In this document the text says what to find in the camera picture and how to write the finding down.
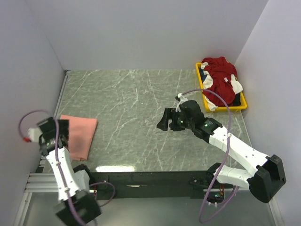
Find pink t shirt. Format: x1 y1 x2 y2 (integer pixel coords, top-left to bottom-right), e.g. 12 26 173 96
60 115 98 161

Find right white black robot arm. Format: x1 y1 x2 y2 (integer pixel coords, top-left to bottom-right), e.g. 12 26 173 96
157 100 286 203

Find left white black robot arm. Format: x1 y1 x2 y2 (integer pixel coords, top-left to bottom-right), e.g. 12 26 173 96
37 117 101 226

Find black garment in bin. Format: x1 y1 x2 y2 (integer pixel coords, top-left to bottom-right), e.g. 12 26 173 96
231 92 243 107

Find yellow plastic bin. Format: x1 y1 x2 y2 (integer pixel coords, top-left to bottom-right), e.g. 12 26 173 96
195 62 247 113

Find white t shirt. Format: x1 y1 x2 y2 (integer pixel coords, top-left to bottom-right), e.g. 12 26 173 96
200 61 244 111

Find dark red t shirt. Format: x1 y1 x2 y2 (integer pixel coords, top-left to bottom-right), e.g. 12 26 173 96
202 56 237 107

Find black base crossbar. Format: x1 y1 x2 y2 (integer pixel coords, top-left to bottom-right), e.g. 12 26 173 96
89 171 226 201

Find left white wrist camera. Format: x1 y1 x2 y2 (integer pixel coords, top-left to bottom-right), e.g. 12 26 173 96
23 128 42 143

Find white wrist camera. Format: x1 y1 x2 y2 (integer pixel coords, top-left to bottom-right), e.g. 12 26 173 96
175 93 188 113
23 128 42 143

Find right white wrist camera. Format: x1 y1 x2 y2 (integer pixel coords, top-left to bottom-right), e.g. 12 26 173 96
175 93 188 113

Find aluminium frame rail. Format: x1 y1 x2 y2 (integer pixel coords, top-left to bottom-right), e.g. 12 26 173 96
14 70 71 226

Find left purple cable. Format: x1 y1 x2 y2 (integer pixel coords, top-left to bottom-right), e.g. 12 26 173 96
18 110 116 226

